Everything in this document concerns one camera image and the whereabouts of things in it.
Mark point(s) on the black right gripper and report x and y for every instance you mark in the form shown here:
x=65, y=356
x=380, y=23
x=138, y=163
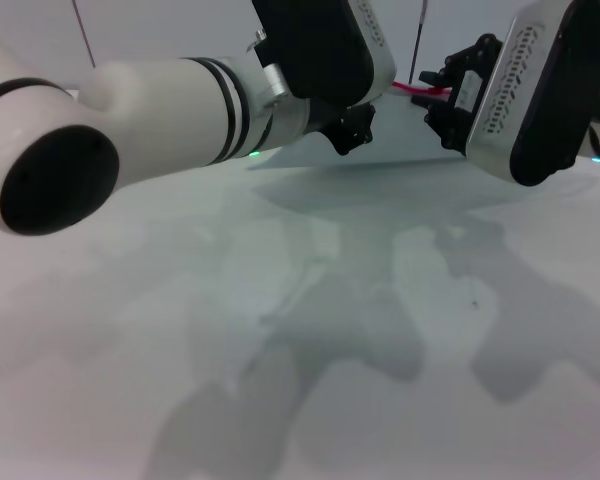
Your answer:
x=467, y=92

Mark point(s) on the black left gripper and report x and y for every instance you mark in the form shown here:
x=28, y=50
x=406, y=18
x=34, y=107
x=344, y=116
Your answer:
x=350, y=127

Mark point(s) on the clear red-zip document bag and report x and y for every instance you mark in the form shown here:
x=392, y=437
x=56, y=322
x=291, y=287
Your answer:
x=400, y=135

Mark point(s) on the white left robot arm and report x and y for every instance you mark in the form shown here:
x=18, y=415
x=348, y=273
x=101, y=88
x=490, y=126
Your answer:
x=155, y=120

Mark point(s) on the black wall pole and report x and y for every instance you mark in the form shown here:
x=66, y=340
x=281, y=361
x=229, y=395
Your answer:
x=418, y=40

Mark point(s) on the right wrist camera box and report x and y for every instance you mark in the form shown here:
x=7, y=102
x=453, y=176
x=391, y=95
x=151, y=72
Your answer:
x=540, y=95

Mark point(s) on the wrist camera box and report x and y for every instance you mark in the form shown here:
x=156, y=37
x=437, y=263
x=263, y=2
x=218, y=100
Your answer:
x=325, y=45
x=540, y=95

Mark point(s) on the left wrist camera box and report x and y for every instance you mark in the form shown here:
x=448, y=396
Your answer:
x=325, y=45

